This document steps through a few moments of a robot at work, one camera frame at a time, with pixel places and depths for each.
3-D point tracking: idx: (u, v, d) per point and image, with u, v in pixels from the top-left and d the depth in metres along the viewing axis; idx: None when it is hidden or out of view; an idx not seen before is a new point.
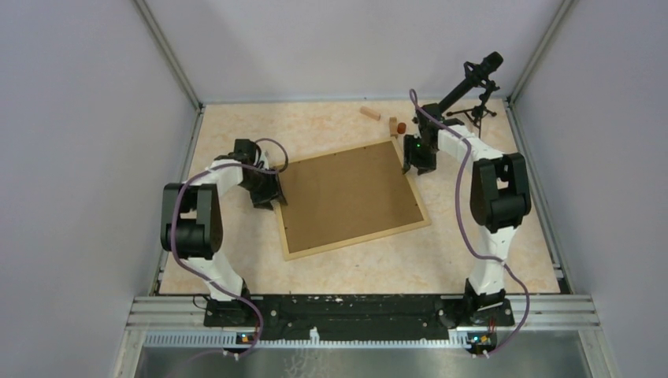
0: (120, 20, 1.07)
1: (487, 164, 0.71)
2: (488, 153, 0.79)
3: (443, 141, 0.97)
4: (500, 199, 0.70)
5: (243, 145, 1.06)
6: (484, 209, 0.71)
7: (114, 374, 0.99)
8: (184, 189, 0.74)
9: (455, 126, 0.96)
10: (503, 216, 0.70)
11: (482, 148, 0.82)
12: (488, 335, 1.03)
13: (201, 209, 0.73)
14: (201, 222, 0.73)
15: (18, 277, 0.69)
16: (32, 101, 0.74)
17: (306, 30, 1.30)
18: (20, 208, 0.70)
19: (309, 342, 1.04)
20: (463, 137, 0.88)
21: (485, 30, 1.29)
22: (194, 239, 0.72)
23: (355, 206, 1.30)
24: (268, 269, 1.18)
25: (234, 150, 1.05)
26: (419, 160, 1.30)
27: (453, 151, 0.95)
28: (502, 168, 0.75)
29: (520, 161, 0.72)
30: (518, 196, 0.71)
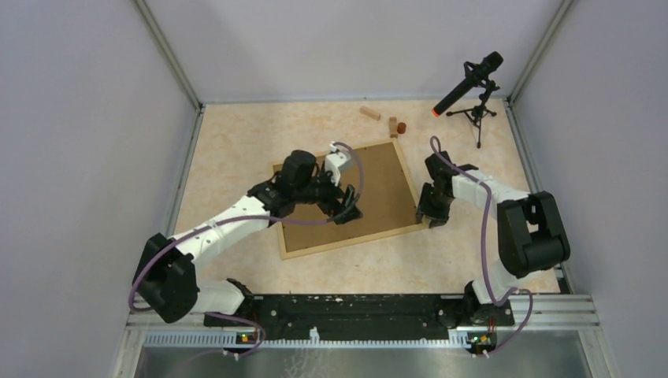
0: (120, 19, 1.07)
1: (513, 207, 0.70)
2: (510, 194, 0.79)
3: (458, 187, 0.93)
4: (533, 245, 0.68)
5: (291, 165, 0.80)
6: (519, 257, 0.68)
7: (114, 374, 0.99)
8: (163, 251, 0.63)
9: (472, 170, 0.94)
10: (539, 262, 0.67)
11: (504, 190, 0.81)
12: (488, 335, 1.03)
13: (168, 283, 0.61)
14: (162, 293, 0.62)
15: (19, 276, 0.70)
16: (32, 101, 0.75)
17: (306, 30, 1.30)
18: (20, 205, 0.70)
19: (309, 342, 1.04)
20: (481, 181, 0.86)
21: (485, 29, 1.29)
22: (151, 302, 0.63)
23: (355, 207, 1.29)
24: (268, 269, 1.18)
25: (283, 169, 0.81)
26: (432, 209, 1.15)
27: (470, 198, 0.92)
28: (530, 209, 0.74)
29: (548, 201, 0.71)
30: (555, 239, 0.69)
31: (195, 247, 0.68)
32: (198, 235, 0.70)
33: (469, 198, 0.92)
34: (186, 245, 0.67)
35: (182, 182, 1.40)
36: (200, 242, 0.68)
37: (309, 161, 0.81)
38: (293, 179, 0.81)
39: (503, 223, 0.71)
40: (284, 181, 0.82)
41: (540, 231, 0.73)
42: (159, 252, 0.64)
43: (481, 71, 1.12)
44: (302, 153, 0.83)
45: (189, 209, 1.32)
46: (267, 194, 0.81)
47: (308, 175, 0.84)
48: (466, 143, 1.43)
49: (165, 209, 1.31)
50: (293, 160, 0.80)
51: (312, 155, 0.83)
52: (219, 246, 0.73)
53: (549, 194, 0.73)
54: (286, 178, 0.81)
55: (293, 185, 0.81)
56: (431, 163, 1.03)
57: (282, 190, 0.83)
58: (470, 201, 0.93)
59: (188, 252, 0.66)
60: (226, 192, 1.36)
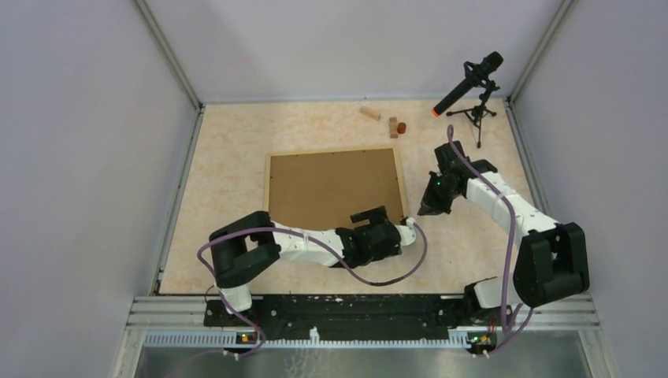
0: (121, 20, 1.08)
1: (542, 244, 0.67)
2: (534, 220, 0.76)
3: (475, 190, 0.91)
4: (555, 283, 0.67)
5: (380, 231, 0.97)
6: (538, 294, 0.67)
7: (114, 374, 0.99)
8: (261, 231, 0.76)
9: (488, 173, 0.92)
10: (556, 297, 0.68)
11: (528, 211, 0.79)
12: (488, 335, 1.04)
13: (247, 259, 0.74)
14: (237, 261, 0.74)
15: (17, 276, 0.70)
16: (32, 100, 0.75)
17: (306, 30, 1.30)
18: (20, 205, 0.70)
19: (309, 342, 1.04)
20: (502, 194, 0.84)
21: (485, 29, 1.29)
22: (220, 262, 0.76)
23: (353, 205, 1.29)
24: (268, 269, 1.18)
25: (373, 232, 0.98)
26: (434, 201, 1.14)
27: (486, 205, 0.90)
28: (554, 239, 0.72)
29: (577, 235, 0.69)
30: (575, 275, 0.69)
31: (283, 242, 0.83)
32: (291, 236, 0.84)
33: (486, 204, 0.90)
34: (281, 236, 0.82)
35: (181, 183, 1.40)
36: (290, 240, 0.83)
37: (395, 237, 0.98)
38: (372, 243, 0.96)
39: (528, 255, 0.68)
40: (365, 239, 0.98)
41: (561, 261, 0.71)
42: (257, 229, 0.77)
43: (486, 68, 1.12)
44: (391, 227, 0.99)
45: (189, 209, 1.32)
46: (348, 241, 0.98)
47: (385, 249, 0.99)
48: (466, 143, 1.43)
49: (165, 209, 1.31)
50: (383, 229, 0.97)
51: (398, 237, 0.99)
52: (297, 254, 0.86)
53: (577, 226, 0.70)
54: (369, 237, 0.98)
55: (370, 246, 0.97)
56: (442, 153, 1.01)
57: (361, 244, 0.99)
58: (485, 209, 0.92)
59: (278, 242, 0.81)
60: (226, 192, 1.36)
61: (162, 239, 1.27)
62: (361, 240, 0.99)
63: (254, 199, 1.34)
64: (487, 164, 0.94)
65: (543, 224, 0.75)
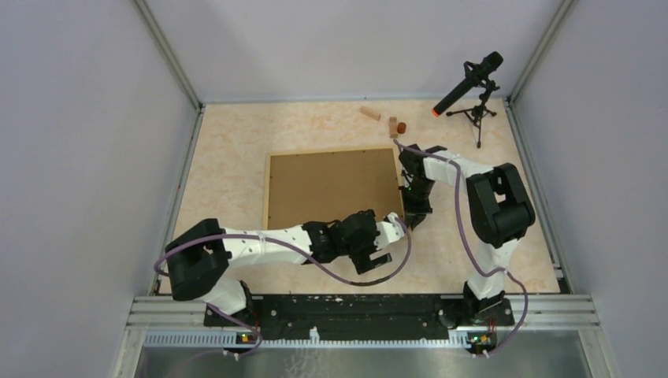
0: (120, 20, 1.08)
1: (482, 180, 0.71)
2: (477, 168, 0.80)
3: (430, 168, 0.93)
4: (502, 213, 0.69)
5: (354, 224, 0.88)
6: (490, 225, 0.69)
7: (114, 374, 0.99)
8: (208, 239, 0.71)
9: (440, 151, 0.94)
10: (509, 228, 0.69)
11: (470, 164, 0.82)
12: (488, 335, 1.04)
13: (197, 269, 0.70)
14: (187, 272, 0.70)
15: (17, 276, 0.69)
16: (32, 99, 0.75)
17: (305, 29, 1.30)
18: (20, 204, 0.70)
19: (310, 342, 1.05)
20: (449, 159, 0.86)
21: (485, 29, 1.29)
22: (172, 275, 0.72)
23: (351, 205, 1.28)
24: (267, 269, 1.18)
25: (346, 224, 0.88)
26: (413, 205, 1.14)
27: (443, 176, 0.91)
28: (496, 181, 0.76)
29: (512, 172, 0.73)
30: (521, 206, 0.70)
31: (236, 248, 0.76)
32: (245, 239, 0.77)
33: (438, 174, 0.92)
34: (231, 242, 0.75)
35: (181, 183, 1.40)
36: (244, 246, 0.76)
37: (369, 227, 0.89)
38: (346, 235, 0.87)
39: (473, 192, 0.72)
40: (338, 231, 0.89)
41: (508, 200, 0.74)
42: (205, 238, 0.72)
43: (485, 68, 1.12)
44: (366, 218, 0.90)
45: (189, 209, 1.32)
46: (318, 234, 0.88)
47: (362, 241, 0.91)
48: (466, 143, 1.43)
49: (165, 209, 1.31)
50: (355, 220, 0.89)
51: (374, 226, 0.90)
52: (256, 258, 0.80)
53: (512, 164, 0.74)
54: (342, 230, 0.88)
55: (343, 239, 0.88)
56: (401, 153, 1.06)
57: (331, 239, 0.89)
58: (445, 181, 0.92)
59: (229, 250, 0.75)
60: (226, 192, 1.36)
61: (162, 239, 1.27)
62: (333, 233, 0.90)
63: (254, 199, 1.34)
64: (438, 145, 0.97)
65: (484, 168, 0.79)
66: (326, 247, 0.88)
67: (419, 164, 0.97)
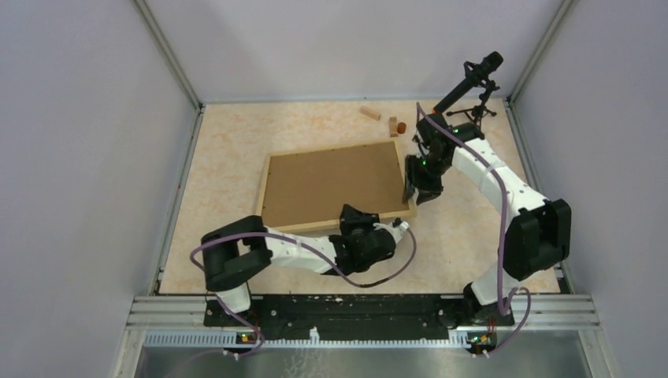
0: (120, 19, 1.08)
1: (531, 223, 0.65)
2: (524, 198, 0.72)
3: (462, 161, 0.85)
4: (539, 255, 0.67)
5: (373, 240, 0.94)
6: (523, 265, 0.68)
7: (114, 374, 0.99)
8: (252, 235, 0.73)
9: (474, 142, 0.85)
10: (540, 266, 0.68)
11: (517, 188, 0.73)
12: (488, 335, 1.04)
13: (236, 263, 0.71)
14: (227, 264, 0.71)
15: (16, 276, 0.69)
16: (33, 100, 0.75)
17: (305, 29, 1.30)
18: (19, 204, 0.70)
19: (309, 342, 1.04)
20: (492, 169, 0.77)
21: (485, 28, 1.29)
22: (209, 266, 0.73)
23: (347, 194, 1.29)
24: (267, 269, 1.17)
25: (368, 241, 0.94)
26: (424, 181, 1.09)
27: (474, 176, 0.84)
28: (540, 213, 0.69)
29: (564, 210, 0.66)
30: (558, 247, 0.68)
31: (276, 249, 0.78)
32: (283, 242, 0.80)
33: (473, 172, 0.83)
34: (272, 242, 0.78)
35: (181, 182, 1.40)
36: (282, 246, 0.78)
37: (387, 246, 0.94)
38: (366, 251, 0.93)
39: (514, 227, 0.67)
40: (358, 246, 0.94)
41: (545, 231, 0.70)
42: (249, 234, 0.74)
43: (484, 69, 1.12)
44: (384, 236, 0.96)
45: (189, 209, 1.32)
46: (341, 249, 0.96)
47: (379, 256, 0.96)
48: None
49: (165, 209, 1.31)
50: (376, 239, 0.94)
51: (394, 243, 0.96)
52: (289, 262, 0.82)
53: (565, 201, 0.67)
54: (361, 246, 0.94)
55: (362, 255, 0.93)
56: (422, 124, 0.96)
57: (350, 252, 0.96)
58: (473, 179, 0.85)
59: (270, 249, 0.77)
60: (226, 192, 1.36)
61: (162, 239, 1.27)
62: (353, 248, 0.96)
63: (254, 199, 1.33)
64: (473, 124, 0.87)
65: (533, 201, 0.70)
66: (348, 259, 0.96)
67: (448, 145, 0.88)
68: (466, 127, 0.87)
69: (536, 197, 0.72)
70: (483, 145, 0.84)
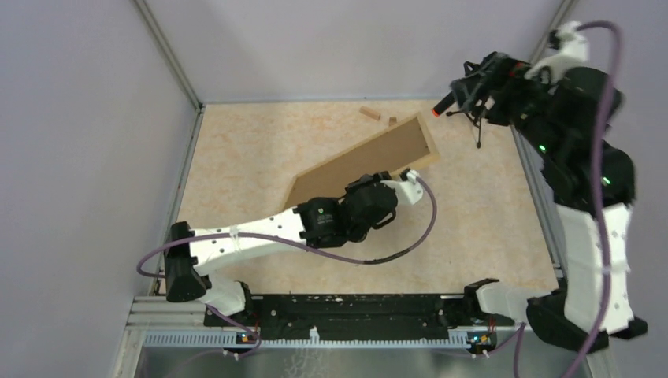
0: (120, 19, 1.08)
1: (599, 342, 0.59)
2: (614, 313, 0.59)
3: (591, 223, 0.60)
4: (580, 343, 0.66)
5: (365, 199, 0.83)
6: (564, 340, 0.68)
7: (114, 374, 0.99)
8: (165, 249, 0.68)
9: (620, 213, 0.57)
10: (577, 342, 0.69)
11: (615, 301, 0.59)
12: (488, 335, 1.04)
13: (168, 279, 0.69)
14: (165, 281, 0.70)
15: (17, 277, 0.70)
16: (34, 100, 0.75)
17: (305, 28, 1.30)
18: (20, 204, 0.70)
19: (309, 342, 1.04)
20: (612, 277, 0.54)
21: (486, 28, 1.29)
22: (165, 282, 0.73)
23: (363, 168, 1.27)
24: (268, 269, 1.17)
25: (364, 198, 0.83)
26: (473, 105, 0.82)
27: (591, 242, 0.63)
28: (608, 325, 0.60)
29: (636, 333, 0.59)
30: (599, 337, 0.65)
31: (205, 250, 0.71)
32: (217, 240, 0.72)
33: (580, 251, 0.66)
34: (198, 246, 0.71)
35: (181, 183, 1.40)
36: (212, 248, 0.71)
37: (382, 204, 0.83)
38: (356, 213, 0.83)
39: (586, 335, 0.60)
40: (349, 207, 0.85)
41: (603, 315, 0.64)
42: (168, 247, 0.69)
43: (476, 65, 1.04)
44: (377, 192, 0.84)
45: (189, 209, 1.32)
46: (326, 213, 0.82)
47: (369, 222, 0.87)
48: (466, 143, 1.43)
49: (165, 209, 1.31)
50: (369, 196, 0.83)
51: (393, 200, 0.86)
52: (235, 257, 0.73)
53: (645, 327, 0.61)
54: (351, 207, 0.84)
55: (352, 216, 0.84)
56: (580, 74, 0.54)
57: (339, 220, 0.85)
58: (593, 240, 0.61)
59: (196, 255, 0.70)
60: (226, 192, 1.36)
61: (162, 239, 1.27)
62: (343, 212, 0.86)
63: (254, 199, 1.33)
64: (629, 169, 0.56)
65: (619, 321, 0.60)
66: (329, 231, 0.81)
67: (554, 141, 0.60)
68: (619, 170, 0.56)
69: (625, 317, 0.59)
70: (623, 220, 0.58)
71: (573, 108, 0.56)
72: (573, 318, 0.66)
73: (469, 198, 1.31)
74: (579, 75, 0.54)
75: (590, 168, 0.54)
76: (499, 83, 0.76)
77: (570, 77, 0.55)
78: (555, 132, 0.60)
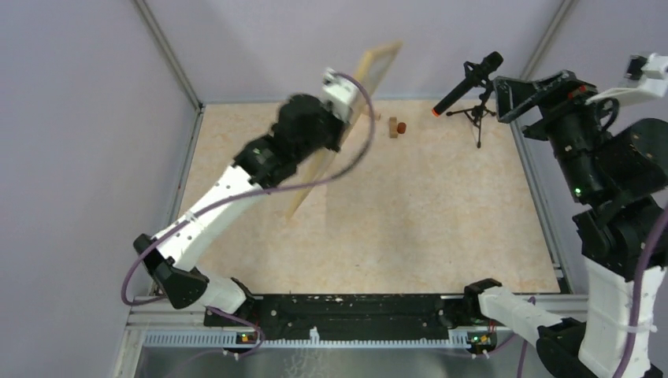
0: (120, 18, 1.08)
1: None
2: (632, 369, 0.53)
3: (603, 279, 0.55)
4: None
5: (288, 117, 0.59)
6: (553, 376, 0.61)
7: (114, 374, 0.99)
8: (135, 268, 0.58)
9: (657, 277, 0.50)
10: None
11: (635, 353, 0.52)
12: (488, 335, 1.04)
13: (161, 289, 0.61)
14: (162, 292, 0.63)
15: (17, 277, 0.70)
16: (35, 99, 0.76)
17: (305, 28, 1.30)
18: (20, 204, 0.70)
19: (309, 342, 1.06)
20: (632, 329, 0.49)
21: (486, 28, 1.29)
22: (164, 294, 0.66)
23: None
24: (268, 269, 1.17)
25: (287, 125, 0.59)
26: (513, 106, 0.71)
27: (607, 289, 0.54)
28: None
29: None
30: None
31: (175, 249, 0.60)
32: (179, 232, 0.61)
33: (605, 302, 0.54)
34: (165, 247, 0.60)
35: (181, 182, 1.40)
36: (179, 242, 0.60)
37: (309, 111, 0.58)
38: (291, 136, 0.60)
39: None
40: (281, 135, 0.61)
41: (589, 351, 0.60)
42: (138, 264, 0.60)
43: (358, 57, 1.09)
44: (301, 102, 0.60)
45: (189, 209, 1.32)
46: (259, 154, 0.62)
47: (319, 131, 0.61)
48: (466, 143, 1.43)
49: (165, 208, 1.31)
50: (292, 109, 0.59)
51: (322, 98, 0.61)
52: (210, 233, 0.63)
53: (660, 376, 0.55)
54: (282, 131, 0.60)
55: (290, 142, 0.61)
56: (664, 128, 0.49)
57: (278, 147, 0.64)
58: (604, 290, 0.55)
59: (169, 256, 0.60)
60: None
61: None
62: (281, 142, 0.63)
63: None
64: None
65: (636, 373, 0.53)
66: (277, 157, 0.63)
67: (600, 192, 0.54)
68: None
69: (643, 368, 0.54)
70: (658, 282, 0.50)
71: (631, 167, 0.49)
72: (594, 370, 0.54)
73: (469, 197, 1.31)
74: (651, 135, 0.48)
75: (632, 229, 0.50)
76: (549, 100, 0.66)
77: (648, 127, 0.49)
78: (598, 179, 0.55)
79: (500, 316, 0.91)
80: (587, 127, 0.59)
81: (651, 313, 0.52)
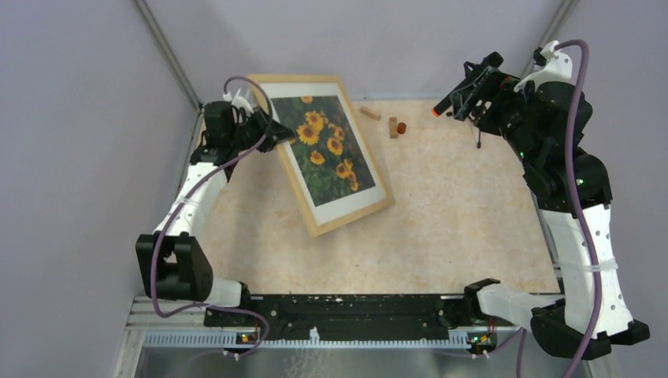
0: (120, 17, 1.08)
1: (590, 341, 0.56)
2: (612, 315, 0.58)
3: (558, 227, 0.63)
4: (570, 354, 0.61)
5: (216, 118, 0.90)
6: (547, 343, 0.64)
7: (114, 374, 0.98)
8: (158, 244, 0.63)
9: (602, 216, 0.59)
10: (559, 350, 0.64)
11: (608, 301, 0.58)
12: (488, 335, 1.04)
13: (183, 266, 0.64)
14: (181, 273, 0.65)
15: (16, 276, 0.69)
16: (34, 98, 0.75)
17: (305, 28, 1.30)
18: (17, 202, 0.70)
19: (309, 342, 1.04)
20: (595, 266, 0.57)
21: (486, 27, 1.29)
22: (178, 295, 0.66)
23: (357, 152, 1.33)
24: (268, 269, 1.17)
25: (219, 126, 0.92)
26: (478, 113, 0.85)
27: (564, 241, 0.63)
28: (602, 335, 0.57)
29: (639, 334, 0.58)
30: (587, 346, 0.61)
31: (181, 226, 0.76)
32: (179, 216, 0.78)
33: (569, 253, 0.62)
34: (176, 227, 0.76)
35: (181, 183, 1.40)
36: (184, 220, 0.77)
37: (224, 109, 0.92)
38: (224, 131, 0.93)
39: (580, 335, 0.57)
40: (216, 136, 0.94)
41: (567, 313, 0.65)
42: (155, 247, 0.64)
43: (291, 98, 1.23)
44: (217, 108, 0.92)
45: None
46: (211, 153, 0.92)
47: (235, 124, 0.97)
48: (466, 143, 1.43)
49: (165, 208, 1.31)
50: (216, 113, 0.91)
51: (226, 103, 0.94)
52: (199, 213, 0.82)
53: (647, 331, 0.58)
54: (217, 132, 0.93)
55: (224, 136, 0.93)
56: (554, 87, 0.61)
57: (217, 146, 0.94)
58: (565, 242, 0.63)
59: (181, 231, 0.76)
60: (226, 192, 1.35)
61: None
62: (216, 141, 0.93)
63: (254, 200, 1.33)
64: (603, 173, 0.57)
65: (617, 324, 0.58)
66: (219, 149, 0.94)
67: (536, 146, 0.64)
68: (594, 175, 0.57)
69: (621, 319, 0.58)
70: (604, 221, 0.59)
71: (550, 114, 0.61)
72: (577, 326, 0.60)
73: (469, 198, 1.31)
74: (551, 87, 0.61)
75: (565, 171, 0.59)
76: (490, 93, 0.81)
77: (543, 89, 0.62)
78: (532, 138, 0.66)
79: (499, 310, 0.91)
80: (515, 104, 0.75)
81: (610, 253, 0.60)
